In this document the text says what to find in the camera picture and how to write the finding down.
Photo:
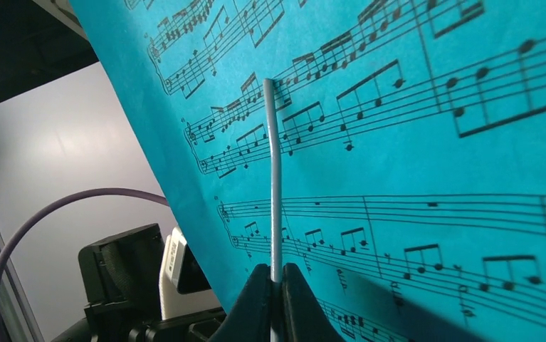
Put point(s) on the light blue music stand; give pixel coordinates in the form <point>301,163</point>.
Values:
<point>276,273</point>

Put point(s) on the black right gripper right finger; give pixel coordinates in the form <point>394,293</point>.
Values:
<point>303,316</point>

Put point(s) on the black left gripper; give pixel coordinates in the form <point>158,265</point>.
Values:
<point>121,274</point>

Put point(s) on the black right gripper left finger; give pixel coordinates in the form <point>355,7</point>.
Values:
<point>250,317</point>

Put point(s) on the blue sheet music pages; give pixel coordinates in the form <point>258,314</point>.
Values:
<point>412,145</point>

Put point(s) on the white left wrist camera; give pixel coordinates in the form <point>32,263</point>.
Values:
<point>183,287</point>

